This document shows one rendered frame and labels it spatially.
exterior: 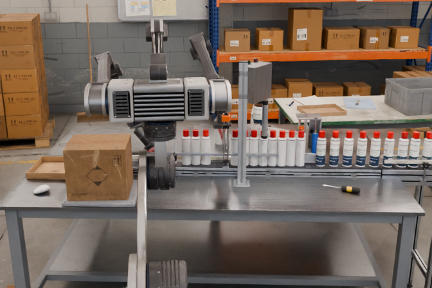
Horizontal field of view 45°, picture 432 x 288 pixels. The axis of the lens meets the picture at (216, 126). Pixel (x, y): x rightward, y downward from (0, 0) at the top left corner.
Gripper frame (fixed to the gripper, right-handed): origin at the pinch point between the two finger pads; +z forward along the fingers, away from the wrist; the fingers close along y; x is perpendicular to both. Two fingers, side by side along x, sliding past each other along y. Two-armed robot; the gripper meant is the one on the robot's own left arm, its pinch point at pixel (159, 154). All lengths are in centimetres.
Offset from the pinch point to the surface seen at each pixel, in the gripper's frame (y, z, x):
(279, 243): 28, 101, -12
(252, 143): -3, 27, -46
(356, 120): 115, 96, -100
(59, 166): 6, -30, 53
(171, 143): -2.6, -1.3, -10.6
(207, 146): -2.4, 12.5, -24.8
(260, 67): -15, -7, -76
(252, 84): -18, -3, -68
